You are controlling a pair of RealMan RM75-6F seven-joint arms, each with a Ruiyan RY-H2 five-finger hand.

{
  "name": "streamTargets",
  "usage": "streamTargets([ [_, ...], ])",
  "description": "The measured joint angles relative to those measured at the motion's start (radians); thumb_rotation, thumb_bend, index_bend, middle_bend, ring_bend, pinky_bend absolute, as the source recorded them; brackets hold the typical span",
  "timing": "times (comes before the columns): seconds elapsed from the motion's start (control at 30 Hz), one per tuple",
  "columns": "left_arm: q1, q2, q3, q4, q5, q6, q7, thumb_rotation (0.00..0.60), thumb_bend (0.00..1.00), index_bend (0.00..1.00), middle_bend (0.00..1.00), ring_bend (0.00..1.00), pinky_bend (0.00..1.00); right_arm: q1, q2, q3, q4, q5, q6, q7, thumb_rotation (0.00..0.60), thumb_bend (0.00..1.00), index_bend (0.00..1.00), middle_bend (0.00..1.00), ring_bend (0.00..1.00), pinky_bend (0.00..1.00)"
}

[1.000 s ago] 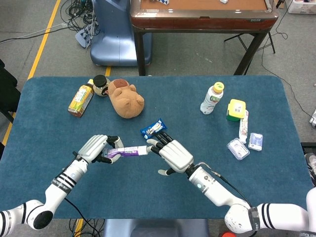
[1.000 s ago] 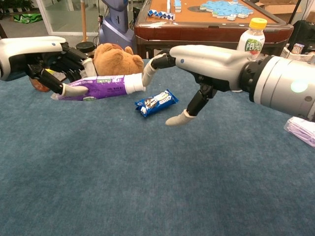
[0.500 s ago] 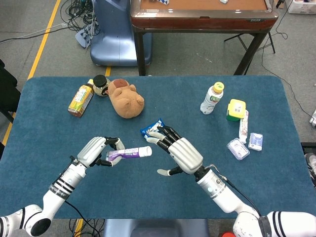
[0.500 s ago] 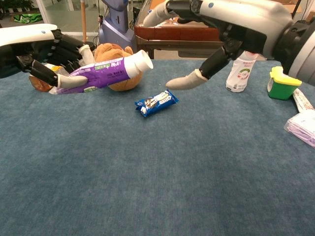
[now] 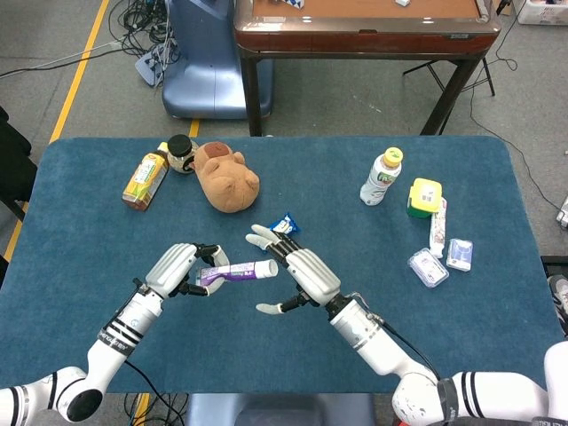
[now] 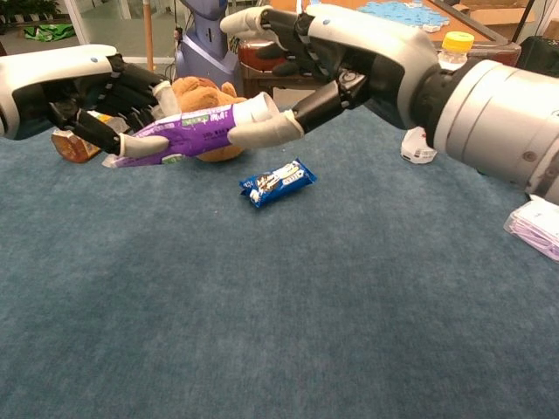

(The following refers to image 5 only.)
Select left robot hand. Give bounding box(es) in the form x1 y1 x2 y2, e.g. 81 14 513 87
144 242 232 301

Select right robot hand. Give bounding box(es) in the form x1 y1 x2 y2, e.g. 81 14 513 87
245 224 343 314

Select white purple toothpaste tube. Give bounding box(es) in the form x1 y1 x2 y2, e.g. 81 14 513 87
194 259 279 287

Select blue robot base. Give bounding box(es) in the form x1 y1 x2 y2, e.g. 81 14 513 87
162 0 274 120

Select white drink bottle yellow cap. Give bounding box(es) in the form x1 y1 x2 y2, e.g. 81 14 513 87
359 146 405 207

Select blue cookie packet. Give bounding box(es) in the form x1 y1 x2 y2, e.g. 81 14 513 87
269 213 302 236

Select yellow juice carton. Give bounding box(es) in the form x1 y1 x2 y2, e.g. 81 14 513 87
122 149 170 212

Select brown plush toy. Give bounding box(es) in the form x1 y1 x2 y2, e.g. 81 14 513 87
191 140 261 214

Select blue table mat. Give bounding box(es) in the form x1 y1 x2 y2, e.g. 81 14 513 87
0 135 564 396

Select clear plastic floss box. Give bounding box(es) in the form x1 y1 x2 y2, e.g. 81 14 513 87
406 247 450 289

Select glass jar black lid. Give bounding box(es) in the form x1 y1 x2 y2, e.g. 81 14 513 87
166 134 200 175

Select green box yellow lid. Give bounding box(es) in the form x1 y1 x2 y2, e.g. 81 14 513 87
406 177 444 219

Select blue grey robot torso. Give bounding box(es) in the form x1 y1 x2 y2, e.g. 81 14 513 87
185 392 396 426

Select small white blue packet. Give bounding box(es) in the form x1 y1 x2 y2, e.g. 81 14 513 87
446 238 474 272

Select grey power strip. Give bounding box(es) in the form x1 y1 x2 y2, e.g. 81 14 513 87
134 42 172 88

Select brown mahjong table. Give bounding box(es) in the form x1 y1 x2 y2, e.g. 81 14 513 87
233 0 502 137

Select grey sneaker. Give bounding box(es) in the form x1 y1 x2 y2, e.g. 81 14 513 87
548 273 568 338

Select white storage box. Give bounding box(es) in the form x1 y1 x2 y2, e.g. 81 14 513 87
517 0 568 27

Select black cables under table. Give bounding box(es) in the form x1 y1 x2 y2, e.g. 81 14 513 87
123 392 190 426

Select white floor cable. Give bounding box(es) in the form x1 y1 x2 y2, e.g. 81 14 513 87
0 39 125 79

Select thin black floor cable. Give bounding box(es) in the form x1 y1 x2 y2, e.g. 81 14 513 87
469 0 563 212

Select black cable bundle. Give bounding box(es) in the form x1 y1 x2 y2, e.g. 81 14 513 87
108 0 181 59

